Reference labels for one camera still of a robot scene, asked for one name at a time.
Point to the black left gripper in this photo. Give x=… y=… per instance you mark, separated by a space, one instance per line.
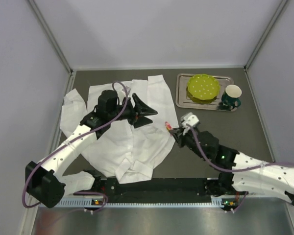
x=133 y=111

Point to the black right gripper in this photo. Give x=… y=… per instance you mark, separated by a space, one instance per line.
x=180 y=136

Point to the pink flower brooch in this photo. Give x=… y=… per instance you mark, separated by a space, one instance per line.
x=168 y=126

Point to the white shirt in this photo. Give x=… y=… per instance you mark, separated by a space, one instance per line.
x=130 y=154

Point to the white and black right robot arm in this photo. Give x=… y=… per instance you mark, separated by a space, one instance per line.
x=238 y=172

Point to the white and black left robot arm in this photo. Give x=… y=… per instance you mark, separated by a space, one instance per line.
x=45 y=180

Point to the green dotted plate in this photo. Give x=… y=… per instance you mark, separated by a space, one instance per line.
x=203 y=87

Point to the dark green mug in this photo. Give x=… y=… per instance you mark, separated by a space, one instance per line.
x=231 y=97

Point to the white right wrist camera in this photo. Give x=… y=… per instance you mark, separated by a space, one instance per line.
x=189 y=120

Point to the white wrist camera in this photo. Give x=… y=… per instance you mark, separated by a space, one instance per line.
x=126 y=90
x=189 y=120

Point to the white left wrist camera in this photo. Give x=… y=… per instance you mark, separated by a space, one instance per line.
x=126 y=90

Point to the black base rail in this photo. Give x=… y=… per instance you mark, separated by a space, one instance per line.
x=161 y=186

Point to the grey slotted cable duct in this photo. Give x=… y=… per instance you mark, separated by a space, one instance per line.
x=162 y=201

